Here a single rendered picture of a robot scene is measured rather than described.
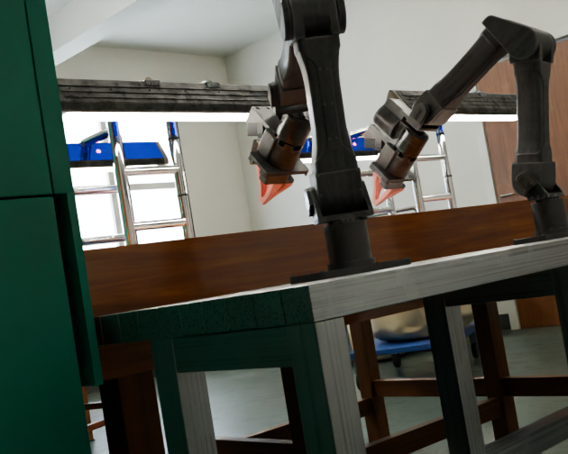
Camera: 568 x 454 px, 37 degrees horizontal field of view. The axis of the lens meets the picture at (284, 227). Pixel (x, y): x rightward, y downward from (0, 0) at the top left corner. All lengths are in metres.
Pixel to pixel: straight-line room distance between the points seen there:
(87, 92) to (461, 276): 0.84
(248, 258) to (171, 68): 7.10
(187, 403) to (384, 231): 0.67
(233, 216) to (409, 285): 7.50
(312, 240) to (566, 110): 5.10
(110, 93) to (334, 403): 0.94
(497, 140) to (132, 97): 5.27
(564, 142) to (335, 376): 5.66
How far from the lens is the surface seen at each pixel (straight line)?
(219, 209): 8.39
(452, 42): 7.08
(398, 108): 1.88
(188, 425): 1.09
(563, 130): 6.49
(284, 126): 1.52
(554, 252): 1.31
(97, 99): 1.64
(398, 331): 4.77
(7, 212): 1.14
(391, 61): 7.42
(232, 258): 1.36
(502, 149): 6.73
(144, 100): 1.69
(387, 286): 0.98
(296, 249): 1.45
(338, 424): 0.90
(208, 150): 8.45
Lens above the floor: 0.68
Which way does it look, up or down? 3 degrees up
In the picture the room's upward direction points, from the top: 9 degrees counter-clockwise
